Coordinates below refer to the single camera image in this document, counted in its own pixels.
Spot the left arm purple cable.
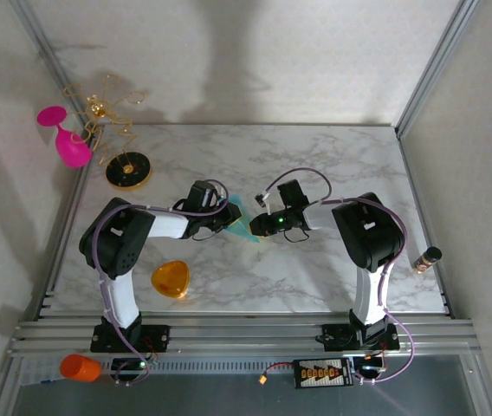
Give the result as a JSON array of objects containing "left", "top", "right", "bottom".
[{"left": 92, "top": 179, "right": 230, "bottom": 387}]

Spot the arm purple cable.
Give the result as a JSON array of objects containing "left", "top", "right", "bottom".
[
  {"left": 267, "top": 167, "right": 416, "bottom": 385},
  {"left": 92, "top": 179, "right": 230, "bottom": 387}
]

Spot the small black-capped spice bottle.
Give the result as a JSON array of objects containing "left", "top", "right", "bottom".
[{"left": 410, "top": 245, "right": 443, "bottom": 274}]

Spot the red wire orange connector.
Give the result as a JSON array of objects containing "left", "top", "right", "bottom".
[{"left": 257, "top": 362, "right": 297, "bottom": 386}]

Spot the grey slotted cable duct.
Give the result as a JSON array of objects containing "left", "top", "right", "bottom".
[{"left": 102, "top": 355, "right": 359, "bottom": 374}]

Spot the small black controller board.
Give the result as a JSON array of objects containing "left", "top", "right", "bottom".
[
  {"left": 111, "top": 355, "right": 160, "bottom": 385},
  {"left": 353, "top": 354, "right": 388, "bottom": 378}
]

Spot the wide aluminium mounting rail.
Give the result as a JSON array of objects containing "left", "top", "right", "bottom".
[{"left": 10, "top": 318, "right": 479, "bottom": 359}]

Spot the gold wire glass rack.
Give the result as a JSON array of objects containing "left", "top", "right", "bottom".
[{"left": 62, "top": 74, "right": 152, "bottom": 192}]

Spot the orange triangular bowl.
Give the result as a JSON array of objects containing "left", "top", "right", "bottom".
[{"left": 150, "top": 258, "right": 191, "bottom": 300}]

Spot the pink plastic wine glass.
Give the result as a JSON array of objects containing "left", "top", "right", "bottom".
[{"left": 36, "top": 105, "right": 94, "bottom": 169}]

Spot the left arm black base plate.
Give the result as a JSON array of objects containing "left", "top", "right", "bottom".
[{"left": 89, "top": 322, "right": 172, "bottom": 354}]

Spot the orange plastic cup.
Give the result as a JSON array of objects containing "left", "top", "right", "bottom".
[{"left": 59, "top": 353, "right": 102, "bottom": 383}]

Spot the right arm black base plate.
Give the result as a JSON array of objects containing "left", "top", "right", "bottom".
[{"left": 321, "top": 322, "right": 401, "bottom": 353}]

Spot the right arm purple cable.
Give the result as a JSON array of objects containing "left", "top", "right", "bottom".
[{"left": 267, "top": 167, "right": 416, "bottom": 385}]

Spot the black power distribution board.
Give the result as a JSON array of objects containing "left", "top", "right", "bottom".
[{"left": 293, "top": 357, "right": 354, "bottom": 390}]

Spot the aluminium frame post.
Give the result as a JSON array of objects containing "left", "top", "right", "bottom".
[
  {"left": 10, "top": 0, "right": 100, "bottom": 144},
  {"left": 395, "top": 0, "right": 476, "bottom": 138}
]

